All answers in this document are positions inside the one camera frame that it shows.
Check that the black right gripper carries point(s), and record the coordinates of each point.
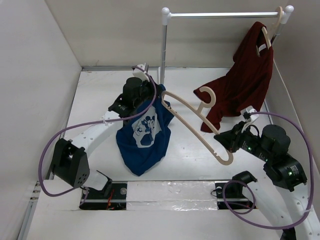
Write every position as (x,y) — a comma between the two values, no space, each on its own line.
(230,138)

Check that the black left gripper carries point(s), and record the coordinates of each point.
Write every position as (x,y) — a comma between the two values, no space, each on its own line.
(149,85)

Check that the blue printed t-shirt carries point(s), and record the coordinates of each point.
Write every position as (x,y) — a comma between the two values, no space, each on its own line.
(144,140)

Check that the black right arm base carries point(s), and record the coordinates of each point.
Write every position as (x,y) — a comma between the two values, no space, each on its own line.
(233,192)

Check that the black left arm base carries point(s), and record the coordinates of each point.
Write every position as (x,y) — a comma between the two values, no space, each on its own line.
(116,200)

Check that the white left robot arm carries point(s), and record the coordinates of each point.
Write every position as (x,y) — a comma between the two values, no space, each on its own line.
(70,161)

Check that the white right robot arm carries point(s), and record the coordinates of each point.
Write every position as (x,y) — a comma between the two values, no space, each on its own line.
(297,190)

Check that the dark red t-shirt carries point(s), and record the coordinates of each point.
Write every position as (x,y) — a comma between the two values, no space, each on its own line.
(247,82)

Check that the wooden hanger with shirt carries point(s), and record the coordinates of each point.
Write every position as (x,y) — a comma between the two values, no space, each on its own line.
(272,27)

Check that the white clothes rack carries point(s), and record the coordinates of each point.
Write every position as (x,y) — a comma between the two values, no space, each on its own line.
(167,15)

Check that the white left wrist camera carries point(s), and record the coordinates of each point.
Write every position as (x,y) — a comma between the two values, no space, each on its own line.
(140,71)

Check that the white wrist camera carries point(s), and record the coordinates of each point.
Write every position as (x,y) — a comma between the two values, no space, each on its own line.
(140,71)
(249,114)

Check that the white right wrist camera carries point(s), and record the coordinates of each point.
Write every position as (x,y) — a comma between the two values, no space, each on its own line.
(249,114)

